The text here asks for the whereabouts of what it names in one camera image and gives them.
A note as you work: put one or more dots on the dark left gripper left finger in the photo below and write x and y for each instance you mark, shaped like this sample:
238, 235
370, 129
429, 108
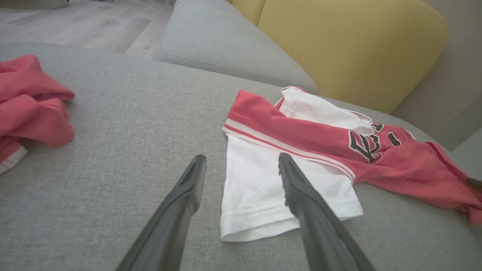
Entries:
165, 233

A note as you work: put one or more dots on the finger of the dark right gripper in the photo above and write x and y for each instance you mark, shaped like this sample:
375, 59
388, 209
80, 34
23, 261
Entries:
475, 183

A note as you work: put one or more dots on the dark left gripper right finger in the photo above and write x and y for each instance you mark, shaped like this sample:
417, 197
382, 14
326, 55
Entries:
324, 241

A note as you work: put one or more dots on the red white basketball jersey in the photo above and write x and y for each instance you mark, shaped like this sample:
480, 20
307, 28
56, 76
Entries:
297, 131

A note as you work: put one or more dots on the red shorts with white hem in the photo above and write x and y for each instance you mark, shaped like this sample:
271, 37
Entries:
30, 109

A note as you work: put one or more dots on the wide grey sofa seat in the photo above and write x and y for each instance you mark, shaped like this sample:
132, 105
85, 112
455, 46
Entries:
131, 150

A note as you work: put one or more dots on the large yellow back cushion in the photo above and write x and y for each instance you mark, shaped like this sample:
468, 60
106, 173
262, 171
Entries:
350, 49

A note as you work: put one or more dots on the small yellow back cushion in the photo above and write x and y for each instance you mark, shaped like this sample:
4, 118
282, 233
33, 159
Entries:
248, 9

